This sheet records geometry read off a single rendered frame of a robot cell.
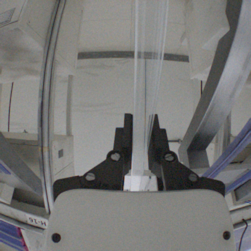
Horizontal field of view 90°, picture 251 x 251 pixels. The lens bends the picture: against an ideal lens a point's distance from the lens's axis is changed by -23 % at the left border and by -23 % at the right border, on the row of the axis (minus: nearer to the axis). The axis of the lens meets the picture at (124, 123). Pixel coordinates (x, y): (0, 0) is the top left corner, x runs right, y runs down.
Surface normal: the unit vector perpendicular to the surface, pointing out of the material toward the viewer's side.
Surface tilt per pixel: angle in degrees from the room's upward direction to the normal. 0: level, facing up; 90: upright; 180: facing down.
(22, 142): 90
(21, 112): 91
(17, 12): 90
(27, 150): 90
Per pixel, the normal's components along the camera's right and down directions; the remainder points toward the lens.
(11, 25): -0.01, 0.02
